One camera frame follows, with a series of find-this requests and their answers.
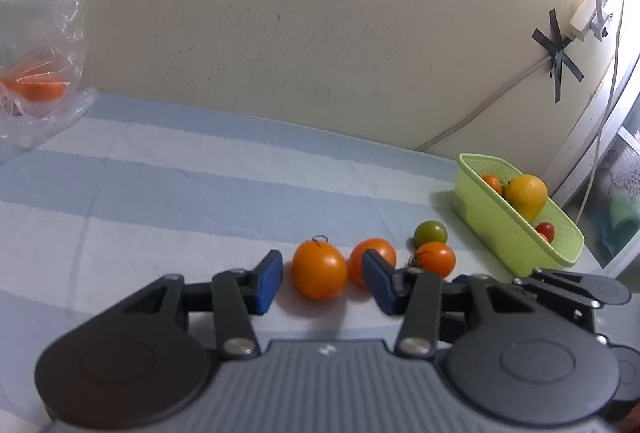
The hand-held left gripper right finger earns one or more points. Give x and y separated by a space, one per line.
377 280

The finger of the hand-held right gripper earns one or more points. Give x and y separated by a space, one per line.
587 325
555 285

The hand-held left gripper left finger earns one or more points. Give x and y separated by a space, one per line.
267 285

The small orange tomato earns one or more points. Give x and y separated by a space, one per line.
375 253

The large mandarin orange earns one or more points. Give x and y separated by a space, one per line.
320 269

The red cherry tomato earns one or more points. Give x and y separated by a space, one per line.
545 230

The orange cherry tomato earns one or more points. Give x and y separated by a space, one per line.
436 259

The green cherry tomato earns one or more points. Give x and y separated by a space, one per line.
430 233

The green plastic basket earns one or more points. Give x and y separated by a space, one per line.
500 233

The large yellow citrus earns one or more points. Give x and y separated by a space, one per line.
526 195

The small mandarin orange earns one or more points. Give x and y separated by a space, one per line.
492 184

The green cloth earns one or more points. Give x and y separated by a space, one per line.
622 223

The striped blue white sheet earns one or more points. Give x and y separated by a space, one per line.
175 213

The black tape cross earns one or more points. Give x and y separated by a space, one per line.
557 58

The orange fruit in bag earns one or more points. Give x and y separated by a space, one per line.
35 88

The clear plastic bag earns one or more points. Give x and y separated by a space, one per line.
40 63

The white wall adapter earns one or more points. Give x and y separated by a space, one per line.
592 8

